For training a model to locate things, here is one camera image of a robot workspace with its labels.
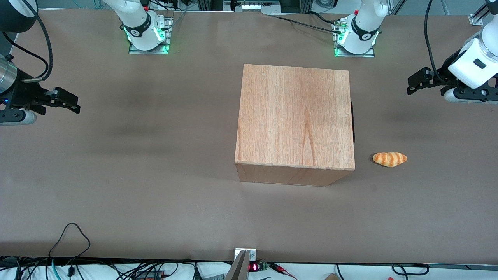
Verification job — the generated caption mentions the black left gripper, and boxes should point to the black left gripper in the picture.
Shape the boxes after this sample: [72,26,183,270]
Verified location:
[407,50,465,96]

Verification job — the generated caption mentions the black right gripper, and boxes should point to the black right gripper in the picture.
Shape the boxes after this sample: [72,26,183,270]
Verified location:
[8,72,81,115]

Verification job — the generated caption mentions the wooden drawer with black handle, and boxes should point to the wooden drawer with black handle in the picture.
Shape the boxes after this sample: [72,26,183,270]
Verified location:
[350,100,356,147]

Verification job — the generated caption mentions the light wooden drawer cabinet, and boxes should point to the light wooden drawer cabinet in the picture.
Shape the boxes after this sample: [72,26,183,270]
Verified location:
[235,64,355,187]

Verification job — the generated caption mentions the striped toy bread roll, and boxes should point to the striped toy bread roll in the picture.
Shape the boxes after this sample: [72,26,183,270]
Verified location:
[373,152,407,167]

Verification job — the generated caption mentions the grey electronics box with lights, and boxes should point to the grey electronics box with lights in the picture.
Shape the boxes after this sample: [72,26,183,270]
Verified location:
[224,0,281,14]

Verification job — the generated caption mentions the red black clip leads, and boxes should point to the red black clip leads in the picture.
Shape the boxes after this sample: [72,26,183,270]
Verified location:
[268,262,297,280]

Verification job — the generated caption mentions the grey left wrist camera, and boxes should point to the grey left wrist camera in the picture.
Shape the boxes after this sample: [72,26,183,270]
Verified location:
[444,86,498,104]

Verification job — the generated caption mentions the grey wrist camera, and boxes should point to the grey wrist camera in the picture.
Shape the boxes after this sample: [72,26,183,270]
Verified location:
[0,109,37,126]
[444,86,498,104]

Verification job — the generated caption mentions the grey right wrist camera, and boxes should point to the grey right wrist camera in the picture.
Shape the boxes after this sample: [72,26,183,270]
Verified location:
[0,109,37,126]

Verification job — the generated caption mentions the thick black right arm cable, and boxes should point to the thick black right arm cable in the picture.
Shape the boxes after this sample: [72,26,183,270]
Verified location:
[23,0,53,83]

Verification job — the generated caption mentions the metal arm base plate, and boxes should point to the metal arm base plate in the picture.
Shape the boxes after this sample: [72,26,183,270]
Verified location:
[128,16,174,54]
[333,21,376,58]

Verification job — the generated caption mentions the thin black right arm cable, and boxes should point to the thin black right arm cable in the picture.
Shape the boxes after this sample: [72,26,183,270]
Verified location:
[2,31,49,78]

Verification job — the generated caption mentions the aluminium frame profile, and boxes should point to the aluminium frame profile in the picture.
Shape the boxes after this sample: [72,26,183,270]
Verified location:
[469,4,498,26]

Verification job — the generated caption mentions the short black base cable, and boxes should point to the short black base cable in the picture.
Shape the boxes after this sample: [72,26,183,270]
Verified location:
[307,11,341,25]

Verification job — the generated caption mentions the black looped table cable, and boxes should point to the black looped table cable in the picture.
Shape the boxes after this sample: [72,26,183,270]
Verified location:
[49,223,91,259]

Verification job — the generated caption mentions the long black base cable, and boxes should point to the long black base cable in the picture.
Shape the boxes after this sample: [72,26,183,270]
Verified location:
[271,15,338,33]

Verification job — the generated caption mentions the black flat looped cable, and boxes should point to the black flat looped cable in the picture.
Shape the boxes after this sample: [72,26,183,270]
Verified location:
[392,264,430,275]

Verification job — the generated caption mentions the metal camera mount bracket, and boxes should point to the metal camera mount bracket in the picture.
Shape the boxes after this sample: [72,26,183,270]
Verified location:
[225,248,257,280]

